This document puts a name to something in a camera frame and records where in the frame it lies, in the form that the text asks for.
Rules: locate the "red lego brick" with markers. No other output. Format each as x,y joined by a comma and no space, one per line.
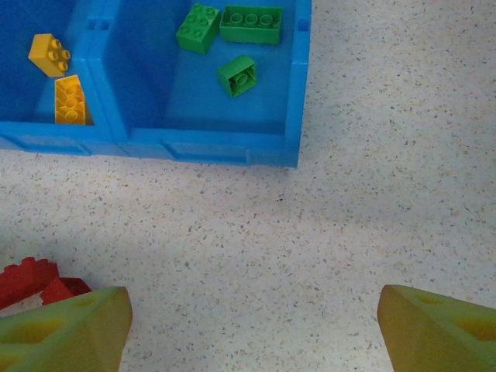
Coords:
64,290
25,279

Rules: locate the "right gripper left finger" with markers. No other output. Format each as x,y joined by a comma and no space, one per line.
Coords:
66,333

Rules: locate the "small yellow lego brick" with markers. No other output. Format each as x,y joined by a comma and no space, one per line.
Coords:
48,54

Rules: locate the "small green lego brick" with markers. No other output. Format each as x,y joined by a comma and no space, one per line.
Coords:
234,71

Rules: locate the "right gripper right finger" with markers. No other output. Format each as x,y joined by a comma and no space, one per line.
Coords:
438,337

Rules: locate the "blue three-compartment bin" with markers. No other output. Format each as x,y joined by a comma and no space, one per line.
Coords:
193,149

